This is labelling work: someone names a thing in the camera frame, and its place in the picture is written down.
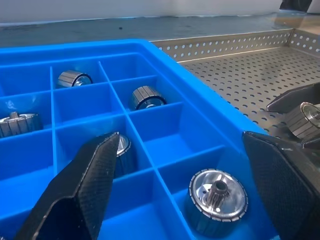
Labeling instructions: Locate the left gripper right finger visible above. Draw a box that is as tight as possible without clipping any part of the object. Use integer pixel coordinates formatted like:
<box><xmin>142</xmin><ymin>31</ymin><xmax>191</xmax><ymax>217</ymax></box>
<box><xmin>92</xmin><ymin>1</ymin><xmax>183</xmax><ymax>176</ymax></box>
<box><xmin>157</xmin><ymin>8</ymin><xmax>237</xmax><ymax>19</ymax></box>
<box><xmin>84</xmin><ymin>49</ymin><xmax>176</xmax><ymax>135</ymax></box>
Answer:
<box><xmin>242</xmin><ymin>130</ymin><xmax>320</xmax><ymax>240</ymax></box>

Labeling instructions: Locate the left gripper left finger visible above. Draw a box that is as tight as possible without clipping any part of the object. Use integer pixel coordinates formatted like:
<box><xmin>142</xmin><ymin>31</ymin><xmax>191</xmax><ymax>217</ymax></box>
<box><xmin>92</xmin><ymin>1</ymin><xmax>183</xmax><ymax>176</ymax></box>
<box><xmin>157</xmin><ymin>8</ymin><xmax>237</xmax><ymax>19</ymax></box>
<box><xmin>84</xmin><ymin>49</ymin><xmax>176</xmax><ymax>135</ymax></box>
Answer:
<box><xmin>13</xmin><ymin>131</ymin><xmax>120</xmax><ymax>240</ymax></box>

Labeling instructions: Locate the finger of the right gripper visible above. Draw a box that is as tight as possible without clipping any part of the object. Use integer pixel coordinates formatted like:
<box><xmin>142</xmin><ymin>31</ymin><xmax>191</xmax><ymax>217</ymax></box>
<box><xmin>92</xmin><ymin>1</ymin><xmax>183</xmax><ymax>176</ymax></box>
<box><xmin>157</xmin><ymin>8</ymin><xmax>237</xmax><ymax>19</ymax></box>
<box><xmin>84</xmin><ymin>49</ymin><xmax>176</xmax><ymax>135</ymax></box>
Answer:
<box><xmin>266</xmin><ymin>82</ymin><xmax>320</xmax><ymax>113</ymax></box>
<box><xmin>301</xmin><ymin>136</ymin><xmax>320</xmax><ymax>157</ymax></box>

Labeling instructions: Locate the perforated steel tray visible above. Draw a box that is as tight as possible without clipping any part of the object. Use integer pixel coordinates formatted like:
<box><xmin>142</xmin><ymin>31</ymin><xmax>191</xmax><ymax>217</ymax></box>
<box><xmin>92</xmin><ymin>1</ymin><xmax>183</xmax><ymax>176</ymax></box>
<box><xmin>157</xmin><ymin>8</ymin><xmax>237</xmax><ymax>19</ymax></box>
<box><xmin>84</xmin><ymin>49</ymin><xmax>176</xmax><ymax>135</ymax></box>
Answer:
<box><xmin>149</xmin><ymin>27</ymin><xmax>320</xmax><ymax>141</ymax></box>

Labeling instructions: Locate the blue plastic compartment tray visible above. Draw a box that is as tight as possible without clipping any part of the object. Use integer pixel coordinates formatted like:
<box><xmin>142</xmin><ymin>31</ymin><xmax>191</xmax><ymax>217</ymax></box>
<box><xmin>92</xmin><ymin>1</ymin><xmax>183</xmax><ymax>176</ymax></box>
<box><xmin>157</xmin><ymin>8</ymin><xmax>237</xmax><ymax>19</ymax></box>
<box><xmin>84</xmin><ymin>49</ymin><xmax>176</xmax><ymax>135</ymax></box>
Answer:
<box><xmin>0</xmin><ymin>38</ymin><xmax>270</xmax><ymax>240</ymax></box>

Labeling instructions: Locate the black and grey equipment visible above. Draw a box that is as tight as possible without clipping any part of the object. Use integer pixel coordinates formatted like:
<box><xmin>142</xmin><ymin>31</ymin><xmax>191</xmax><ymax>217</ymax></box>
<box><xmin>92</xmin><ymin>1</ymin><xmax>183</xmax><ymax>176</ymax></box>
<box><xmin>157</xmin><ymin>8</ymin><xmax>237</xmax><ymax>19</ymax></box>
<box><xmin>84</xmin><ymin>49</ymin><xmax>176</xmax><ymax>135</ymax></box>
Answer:
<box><xmin>278</xmin><ymin>0</ymin><xmax>320</xmax><ymax>13</ymax></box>

